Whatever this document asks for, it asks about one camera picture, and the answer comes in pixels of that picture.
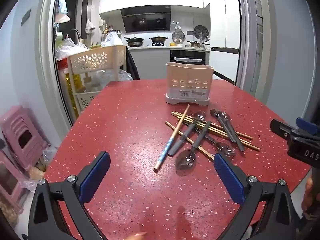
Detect black cooking pot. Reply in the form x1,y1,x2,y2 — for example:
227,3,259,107
149,36,168,46

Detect beige plastic basket cart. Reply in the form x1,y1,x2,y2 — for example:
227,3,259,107
67,44,127,114

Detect black wok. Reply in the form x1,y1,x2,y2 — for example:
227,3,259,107
124,37,145,47

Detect metal strainer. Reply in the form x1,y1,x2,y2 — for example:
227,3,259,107
172,30,186,46

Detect grey sliding door frame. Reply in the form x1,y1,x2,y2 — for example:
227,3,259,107
35,0,273,128

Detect grey handled metal spoon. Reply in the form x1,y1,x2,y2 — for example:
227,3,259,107
220,112,246,152
175,121,212,171
209,109,239,144
184,122,237,157
168,111,207,156

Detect black hanging cloth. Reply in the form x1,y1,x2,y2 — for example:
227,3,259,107
126,47,140,80

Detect round hanging steamer rack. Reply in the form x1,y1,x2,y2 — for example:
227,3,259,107
194,25,209,40

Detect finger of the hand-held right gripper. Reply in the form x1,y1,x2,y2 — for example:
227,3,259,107
270,119,295,138
296,117,318,136

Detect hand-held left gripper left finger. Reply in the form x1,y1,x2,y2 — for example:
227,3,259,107
25,151,112,240

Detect blue patterned chopstick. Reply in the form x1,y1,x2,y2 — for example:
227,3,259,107
154,104,191,172

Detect small metal saucepan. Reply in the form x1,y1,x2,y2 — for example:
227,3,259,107
187,41,210,48

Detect yellow cooking oil bottle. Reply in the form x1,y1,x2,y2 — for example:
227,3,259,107
65,71,84,93

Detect black built-in oven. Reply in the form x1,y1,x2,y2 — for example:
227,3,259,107
170,49,210,67

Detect hanging clear plastic bag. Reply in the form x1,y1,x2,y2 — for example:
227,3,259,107
85,19,96,34

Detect black range hood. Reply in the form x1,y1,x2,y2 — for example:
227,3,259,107
120,5,172,33

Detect beige utensil holder grey base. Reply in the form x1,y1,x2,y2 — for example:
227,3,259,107
165,62,214,105

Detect crumpled clear plastic bags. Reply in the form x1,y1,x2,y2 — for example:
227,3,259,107
55,39,87,60

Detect person's right hand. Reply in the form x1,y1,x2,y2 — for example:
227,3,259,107
301,176,320,217

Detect white plastic bag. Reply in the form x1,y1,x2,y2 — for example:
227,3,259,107
101,31,123,47

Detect white refrigerator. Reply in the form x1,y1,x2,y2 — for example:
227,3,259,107
202,0,242,84

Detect bamboo chopstick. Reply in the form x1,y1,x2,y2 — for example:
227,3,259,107
165,121,216,161
171,112,253,140
174,116,260,151
177,118,247,147

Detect metal kitchen faucet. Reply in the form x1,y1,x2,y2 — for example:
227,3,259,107
70,29,82,43

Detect person's left hand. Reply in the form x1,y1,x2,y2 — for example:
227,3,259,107
125,232,148,240

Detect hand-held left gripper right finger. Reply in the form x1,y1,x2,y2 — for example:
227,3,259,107
214,153,304,240

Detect pink plastic stool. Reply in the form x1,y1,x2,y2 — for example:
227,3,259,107
0,150,28,214
0,106,48,172

